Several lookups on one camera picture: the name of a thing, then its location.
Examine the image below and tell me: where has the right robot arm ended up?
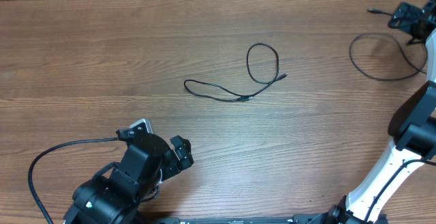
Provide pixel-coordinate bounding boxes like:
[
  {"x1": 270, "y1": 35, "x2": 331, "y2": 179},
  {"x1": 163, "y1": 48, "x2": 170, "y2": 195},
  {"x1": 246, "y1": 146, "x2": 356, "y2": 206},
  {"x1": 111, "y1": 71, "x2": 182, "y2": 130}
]
[{"x1": 292, "y1": 0, "x2": 435, "y2": 224}]

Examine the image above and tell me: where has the black USB-A cable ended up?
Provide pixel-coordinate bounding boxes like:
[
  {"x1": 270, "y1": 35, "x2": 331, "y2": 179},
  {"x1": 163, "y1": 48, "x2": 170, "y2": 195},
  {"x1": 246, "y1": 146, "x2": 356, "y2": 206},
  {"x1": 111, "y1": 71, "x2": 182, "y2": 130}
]
[{"x1": 183, "y1": 42, "x2": 289, "y2": 103}]

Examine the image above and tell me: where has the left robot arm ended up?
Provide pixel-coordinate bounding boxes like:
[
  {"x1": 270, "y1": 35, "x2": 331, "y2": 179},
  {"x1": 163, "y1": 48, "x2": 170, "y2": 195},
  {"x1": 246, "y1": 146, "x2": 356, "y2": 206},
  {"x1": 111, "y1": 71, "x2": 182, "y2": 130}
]
[{"x1": 64, "y1": 131, "x2": 194, "y2": 223}]

